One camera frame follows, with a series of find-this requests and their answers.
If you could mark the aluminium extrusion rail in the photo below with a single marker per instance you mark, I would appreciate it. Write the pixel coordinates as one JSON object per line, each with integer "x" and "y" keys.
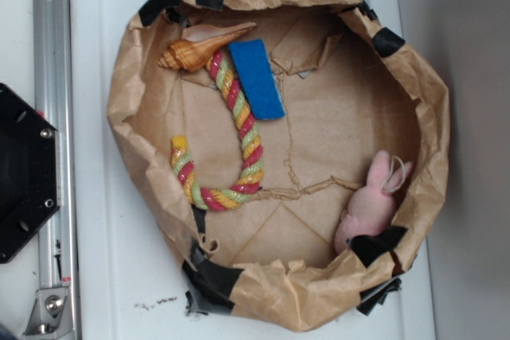
{"x": 57, "y": 238}

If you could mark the blue sponge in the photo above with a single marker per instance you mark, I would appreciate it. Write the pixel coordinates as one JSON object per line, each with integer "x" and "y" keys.
{"x": 251, "y": 61}

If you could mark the multicolour twisted rope toy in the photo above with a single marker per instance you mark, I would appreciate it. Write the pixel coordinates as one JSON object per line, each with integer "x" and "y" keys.
{"x": 252, "y": 169}

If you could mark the brown paper bag bin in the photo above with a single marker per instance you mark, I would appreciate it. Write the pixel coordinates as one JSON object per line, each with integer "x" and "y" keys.
{"x": 350, "y": 88}

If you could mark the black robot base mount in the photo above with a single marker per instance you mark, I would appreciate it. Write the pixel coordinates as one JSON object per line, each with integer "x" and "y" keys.
{"x": 29, "y": 194}

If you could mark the pink plush bunny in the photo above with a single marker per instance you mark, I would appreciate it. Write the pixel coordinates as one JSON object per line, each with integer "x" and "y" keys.
{"x": 371, "y": 208}

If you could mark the metal corner bracket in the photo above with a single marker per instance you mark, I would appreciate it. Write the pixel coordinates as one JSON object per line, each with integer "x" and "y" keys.
{"x": 51, "y": 316}

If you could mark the orange spiral seashell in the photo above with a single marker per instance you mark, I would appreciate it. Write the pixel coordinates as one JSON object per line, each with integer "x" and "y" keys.
{"x": 198, "y": 44}

